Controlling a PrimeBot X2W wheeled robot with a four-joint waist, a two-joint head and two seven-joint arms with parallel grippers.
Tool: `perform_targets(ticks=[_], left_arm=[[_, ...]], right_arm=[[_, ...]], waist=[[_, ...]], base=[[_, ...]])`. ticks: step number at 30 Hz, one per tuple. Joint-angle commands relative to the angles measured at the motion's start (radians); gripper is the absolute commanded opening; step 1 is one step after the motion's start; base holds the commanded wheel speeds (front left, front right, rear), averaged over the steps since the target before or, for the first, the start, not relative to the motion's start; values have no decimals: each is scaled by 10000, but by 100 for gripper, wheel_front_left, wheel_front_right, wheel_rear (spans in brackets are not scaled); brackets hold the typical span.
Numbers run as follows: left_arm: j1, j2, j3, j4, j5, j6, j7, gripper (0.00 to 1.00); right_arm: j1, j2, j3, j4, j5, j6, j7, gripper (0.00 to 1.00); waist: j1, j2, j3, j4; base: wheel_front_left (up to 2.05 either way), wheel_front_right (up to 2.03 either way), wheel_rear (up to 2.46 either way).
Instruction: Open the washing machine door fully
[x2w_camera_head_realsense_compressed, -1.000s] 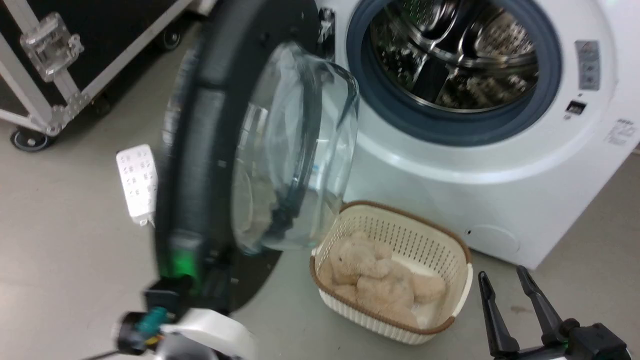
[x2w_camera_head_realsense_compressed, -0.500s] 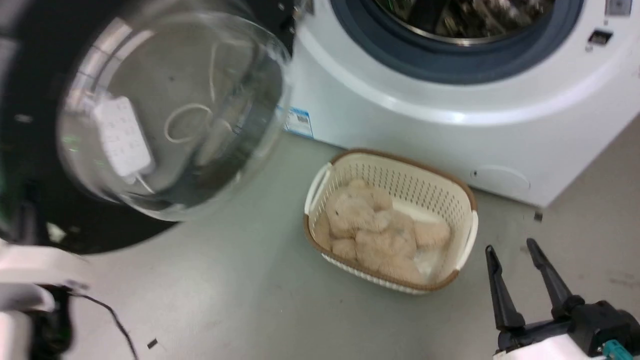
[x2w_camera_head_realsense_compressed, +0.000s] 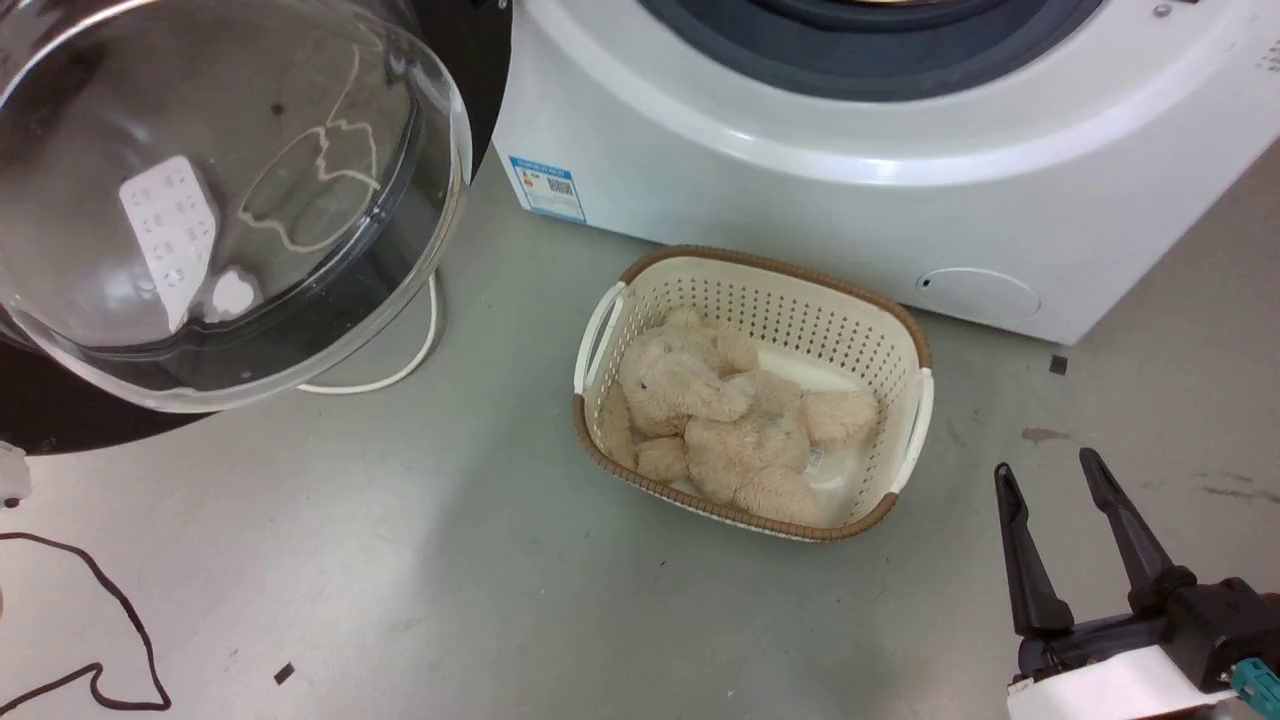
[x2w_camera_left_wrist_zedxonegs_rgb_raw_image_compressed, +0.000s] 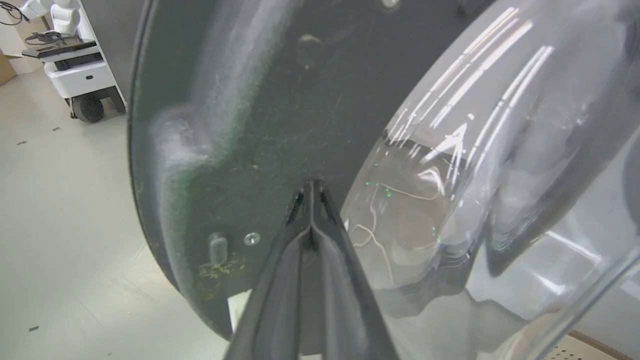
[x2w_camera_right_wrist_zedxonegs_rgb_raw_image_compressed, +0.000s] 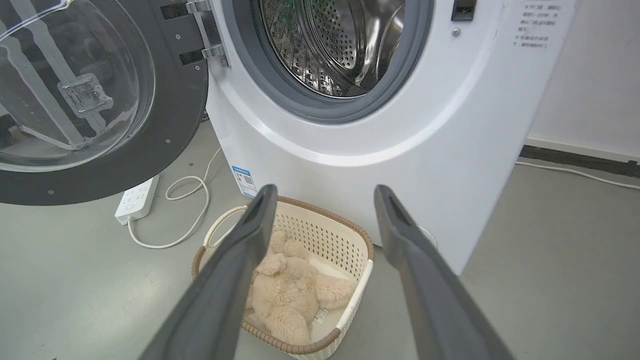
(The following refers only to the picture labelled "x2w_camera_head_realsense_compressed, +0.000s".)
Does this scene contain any white hose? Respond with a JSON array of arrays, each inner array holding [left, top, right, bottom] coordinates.
[[298, 272, 443, 395]]

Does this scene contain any beige plush teddy bear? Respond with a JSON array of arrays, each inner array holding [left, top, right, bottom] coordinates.
[[598, 307, 881, 528]]

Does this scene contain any white door sticker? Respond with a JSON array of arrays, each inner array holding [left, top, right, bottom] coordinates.
[[119, 155, 219, 333]]

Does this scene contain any white washing machine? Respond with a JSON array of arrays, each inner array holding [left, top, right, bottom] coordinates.
[[490, 0, 1280, 346]]

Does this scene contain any thin black cable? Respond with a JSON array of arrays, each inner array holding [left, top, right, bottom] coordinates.
[[0, 532, 172, 712]]

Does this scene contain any round white filter cover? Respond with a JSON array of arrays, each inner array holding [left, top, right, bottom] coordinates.
[[917, 267, 1041, 323]]

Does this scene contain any dark grey door gasket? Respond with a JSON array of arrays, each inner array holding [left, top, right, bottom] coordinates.
[[640, 0, 1106, 103]]

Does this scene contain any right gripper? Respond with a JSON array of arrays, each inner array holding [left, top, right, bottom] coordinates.
[[994, 447, 1280, 720]]

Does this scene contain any blue energy label sticker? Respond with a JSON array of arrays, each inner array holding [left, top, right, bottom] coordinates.
[[508, 155, 588, 225]]

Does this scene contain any cream laundry basket brown rim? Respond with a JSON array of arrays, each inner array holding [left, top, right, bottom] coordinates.
[[572, 245, 936, 544]]

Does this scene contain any glass washing machine door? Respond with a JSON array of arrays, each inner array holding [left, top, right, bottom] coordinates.
[[0, 0, 514, 457]]

